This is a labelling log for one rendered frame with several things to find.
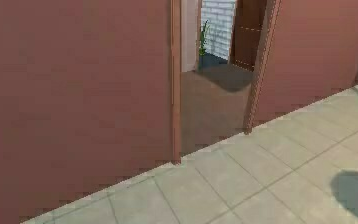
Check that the green house plant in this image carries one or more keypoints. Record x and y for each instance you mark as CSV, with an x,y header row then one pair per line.
x,y
204,38

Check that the brown wooden room door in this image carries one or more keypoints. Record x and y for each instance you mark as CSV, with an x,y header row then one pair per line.
x,y
248,33

